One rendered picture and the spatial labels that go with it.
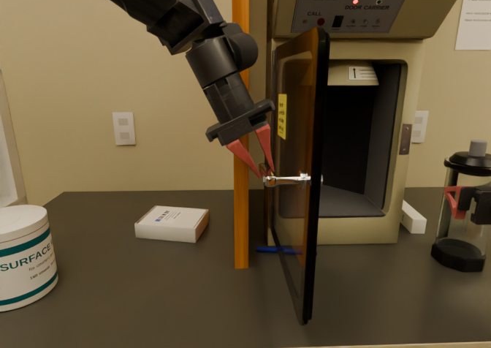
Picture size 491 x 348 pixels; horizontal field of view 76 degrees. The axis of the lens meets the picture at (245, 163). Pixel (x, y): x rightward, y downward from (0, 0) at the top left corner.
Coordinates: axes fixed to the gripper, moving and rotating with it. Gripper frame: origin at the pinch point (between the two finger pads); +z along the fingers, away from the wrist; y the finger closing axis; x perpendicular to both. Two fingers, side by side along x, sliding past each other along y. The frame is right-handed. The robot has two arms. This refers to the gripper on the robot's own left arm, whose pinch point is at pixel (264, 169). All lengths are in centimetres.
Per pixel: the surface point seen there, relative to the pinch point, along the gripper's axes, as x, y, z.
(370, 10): -14.7, -29.7, -13.6
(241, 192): -13.5, 6.4, 6.3
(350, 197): -34.0, -17.2, 28.2
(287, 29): -18.0, -15.5, -17.5
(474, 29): -63, -83, 7
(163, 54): -66, 14, -31
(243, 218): -13.6, 8.5, 11.7
